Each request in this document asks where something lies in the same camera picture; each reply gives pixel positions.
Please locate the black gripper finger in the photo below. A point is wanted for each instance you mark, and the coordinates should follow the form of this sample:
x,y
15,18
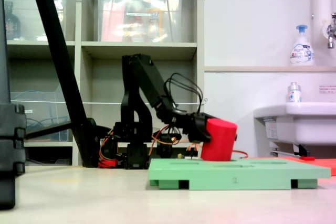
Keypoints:
x,y
212,116
202,132

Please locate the red cylinder block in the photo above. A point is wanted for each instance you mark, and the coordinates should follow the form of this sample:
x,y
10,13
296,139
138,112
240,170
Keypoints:
x,y
220,142

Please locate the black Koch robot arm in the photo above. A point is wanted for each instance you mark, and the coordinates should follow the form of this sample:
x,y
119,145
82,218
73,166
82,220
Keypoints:
x,y
141,77

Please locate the circuit board with white connectors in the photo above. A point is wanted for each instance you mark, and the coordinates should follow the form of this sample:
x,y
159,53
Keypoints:
x,y
190,156

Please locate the green shape sorter board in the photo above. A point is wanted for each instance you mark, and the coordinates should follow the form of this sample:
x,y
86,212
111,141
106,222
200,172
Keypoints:
x,y
236,175

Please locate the small bottle silver cap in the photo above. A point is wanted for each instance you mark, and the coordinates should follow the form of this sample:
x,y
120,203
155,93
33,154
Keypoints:
x,y
294,94

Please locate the white sink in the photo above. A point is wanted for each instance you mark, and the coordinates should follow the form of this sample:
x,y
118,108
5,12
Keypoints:
x,y
302,127

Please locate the beige shelf unit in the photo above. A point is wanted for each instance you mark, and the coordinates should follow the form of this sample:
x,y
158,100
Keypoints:
x,y
139,48

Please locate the small red flat piece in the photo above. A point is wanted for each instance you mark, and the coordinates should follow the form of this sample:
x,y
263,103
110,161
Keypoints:
x,y
307,158

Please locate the white bottle pink cap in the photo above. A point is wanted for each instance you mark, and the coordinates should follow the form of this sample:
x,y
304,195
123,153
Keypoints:
x,y
155,19

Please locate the white soap pump bottle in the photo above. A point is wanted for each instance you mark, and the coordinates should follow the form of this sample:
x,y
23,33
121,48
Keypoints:
x,y
302,51

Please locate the clear bin with packages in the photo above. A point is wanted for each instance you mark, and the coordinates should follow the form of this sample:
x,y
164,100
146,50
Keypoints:
x,y
139,24

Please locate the metal faucet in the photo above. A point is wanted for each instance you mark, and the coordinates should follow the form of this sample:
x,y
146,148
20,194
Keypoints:
x,y
330,33

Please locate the black tripod with smooth legs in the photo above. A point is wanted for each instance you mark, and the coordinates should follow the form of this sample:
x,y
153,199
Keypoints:
x,y
52,30

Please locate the clear bin with bottles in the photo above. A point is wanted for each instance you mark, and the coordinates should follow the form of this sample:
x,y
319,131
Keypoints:
x,y
29,19

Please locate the dark glass bottle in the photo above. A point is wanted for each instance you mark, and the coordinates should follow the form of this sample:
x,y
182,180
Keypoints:
x,y
11,24

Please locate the pink wall notice label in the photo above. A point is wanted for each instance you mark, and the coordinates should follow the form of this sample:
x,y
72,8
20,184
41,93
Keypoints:
x,y
327,89

